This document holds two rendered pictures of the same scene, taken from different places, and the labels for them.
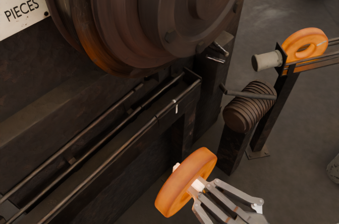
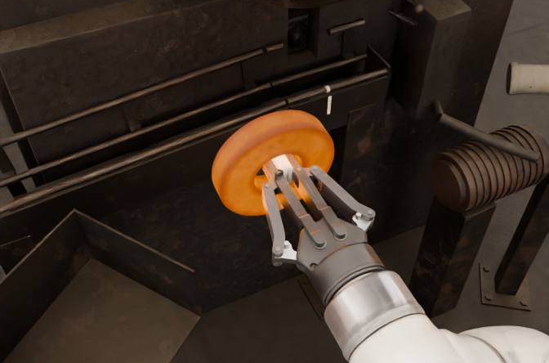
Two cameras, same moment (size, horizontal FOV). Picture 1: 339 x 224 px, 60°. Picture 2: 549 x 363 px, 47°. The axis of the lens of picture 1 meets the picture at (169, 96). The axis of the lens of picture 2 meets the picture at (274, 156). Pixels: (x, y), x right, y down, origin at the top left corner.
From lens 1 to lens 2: 0.35 m
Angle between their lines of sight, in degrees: 15
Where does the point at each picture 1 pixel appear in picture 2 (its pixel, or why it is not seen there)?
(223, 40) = (448, 10)
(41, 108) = (110, 15)
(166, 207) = (222, 172)
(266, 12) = not seen: outside the picture
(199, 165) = (287, 124)
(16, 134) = (64, 36)
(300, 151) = not seen: outside the picture
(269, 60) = (536, 76)
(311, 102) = not seen: outside the picture
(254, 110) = (488, 171)
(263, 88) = (524, 139)
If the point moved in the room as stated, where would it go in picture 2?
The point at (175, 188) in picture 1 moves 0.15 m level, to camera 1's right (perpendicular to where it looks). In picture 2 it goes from (241, 144) to (368, 181)
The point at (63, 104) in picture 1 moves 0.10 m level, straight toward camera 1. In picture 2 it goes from (143, 19) to (144, 60)
